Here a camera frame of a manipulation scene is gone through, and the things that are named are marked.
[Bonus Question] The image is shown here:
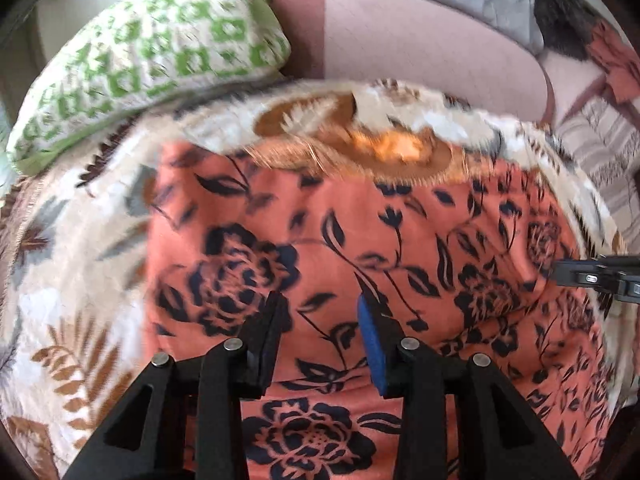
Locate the orange floral garment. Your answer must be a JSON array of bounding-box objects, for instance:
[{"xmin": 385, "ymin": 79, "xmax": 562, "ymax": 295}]
[{"xmin": 144, "ymin": 142, "xmax": 610, "ymax": 479}]

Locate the striped floral pillow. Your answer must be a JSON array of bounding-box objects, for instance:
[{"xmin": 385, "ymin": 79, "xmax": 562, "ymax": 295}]
[{"xmin": 556, "ymin": 96, "xmax": 639, "ymax": 255}]

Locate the rust orange cloth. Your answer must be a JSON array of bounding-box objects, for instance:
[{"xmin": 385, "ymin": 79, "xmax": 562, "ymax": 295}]
[{"xmin": 586, "ymin": 20, "xmax": 640, "ymax": 104}]

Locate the beige leaf-pattern quilt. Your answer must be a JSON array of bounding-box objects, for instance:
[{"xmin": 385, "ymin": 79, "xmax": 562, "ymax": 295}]
[{"xmin": 1, "ymin": 80, "xmax": 636, "ymax": 479}]

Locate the black fluffy cushion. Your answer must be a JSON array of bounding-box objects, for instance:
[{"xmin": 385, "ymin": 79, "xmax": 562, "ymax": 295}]
[{"xmin": 534, "ymin": 0, "xmax": 600, "ymax": 62}]

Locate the pink cylindrical bolster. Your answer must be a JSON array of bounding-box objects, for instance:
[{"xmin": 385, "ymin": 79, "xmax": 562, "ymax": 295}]
[{"xmin": 270, "ymin": 0, "xmax": 555, "ymax": 122}]

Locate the green white patterned pillow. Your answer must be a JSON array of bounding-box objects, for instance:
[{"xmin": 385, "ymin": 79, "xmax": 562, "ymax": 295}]
[{"xmin": 4, "ymin": 0, "xmax": 291, "ymax": 176}]

